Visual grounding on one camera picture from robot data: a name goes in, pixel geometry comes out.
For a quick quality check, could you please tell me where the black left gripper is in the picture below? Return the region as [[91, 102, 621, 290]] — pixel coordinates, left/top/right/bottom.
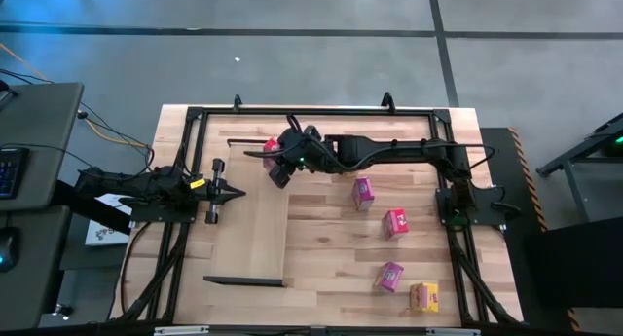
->
[[192, 158, 247, 226]]

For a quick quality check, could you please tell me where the orange cable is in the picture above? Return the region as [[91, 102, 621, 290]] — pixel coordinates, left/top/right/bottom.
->
[[0, 42, 148, 150]]

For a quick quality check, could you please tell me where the black floor cable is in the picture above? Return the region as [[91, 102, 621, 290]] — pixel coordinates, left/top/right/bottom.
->
[[0, 67, 156, 174]]

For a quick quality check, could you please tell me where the grey metal cart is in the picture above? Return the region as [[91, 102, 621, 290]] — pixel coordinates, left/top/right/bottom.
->
[[534, 112, 623, 225]]

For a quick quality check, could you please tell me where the purple Raisin Bran cereal box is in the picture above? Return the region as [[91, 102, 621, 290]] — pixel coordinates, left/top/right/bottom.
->
[[373, 261, 405, 294], [351, 175, 376, 212]]

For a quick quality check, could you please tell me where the desk caster wheel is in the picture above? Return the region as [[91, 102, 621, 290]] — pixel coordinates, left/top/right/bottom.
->
[[52, 302, 75, 322]]

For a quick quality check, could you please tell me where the black backlit keyboard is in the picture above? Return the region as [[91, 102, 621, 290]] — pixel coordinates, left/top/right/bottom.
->
[[0, 147, 30, 201]]

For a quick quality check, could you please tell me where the silver metal bracket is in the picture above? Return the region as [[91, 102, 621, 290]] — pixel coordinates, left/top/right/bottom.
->
[[426, 327, 482, 336], [154, 325, 210, 336]]

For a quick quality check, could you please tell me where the grey desk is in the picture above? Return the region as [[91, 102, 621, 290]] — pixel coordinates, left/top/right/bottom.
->
[[0, 81, 85, 213], [0, 205, 73, 331]]

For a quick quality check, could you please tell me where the black computer mouse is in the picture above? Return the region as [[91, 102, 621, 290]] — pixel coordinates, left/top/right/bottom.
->
[[0, 227, 22, 274]]

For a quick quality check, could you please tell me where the white paper sheet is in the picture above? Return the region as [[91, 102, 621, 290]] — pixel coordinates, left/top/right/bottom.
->
[[84, 193, 136, 248]]

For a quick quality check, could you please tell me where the black cabinet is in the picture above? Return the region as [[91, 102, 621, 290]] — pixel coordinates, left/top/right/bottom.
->
[[523, 217, 623, 309]]

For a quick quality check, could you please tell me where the black aluminium table frame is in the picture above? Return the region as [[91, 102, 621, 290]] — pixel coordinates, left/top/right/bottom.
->
[[110, 104, 525, 327]]

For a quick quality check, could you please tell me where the black desk foot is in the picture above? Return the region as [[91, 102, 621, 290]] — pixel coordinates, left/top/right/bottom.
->
[[51, 179, 132, 236]]

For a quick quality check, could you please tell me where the red Froot Loops cereal box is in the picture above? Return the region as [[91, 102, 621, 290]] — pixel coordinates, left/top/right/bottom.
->
[[262, 136, 282, 172], [381, 207, 410, 242]]

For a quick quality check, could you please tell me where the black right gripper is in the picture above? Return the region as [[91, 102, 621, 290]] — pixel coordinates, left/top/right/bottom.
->
[[268, 124, 325, 190]]

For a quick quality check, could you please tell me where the yellow Corn Pops cereal box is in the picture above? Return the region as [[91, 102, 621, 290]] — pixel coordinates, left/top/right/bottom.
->
[[409, 281, 440, 314]]

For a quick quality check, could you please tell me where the black hazard-striped floor mat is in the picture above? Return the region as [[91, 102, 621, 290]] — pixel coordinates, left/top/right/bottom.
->
[[479, 126, 581, 333]]

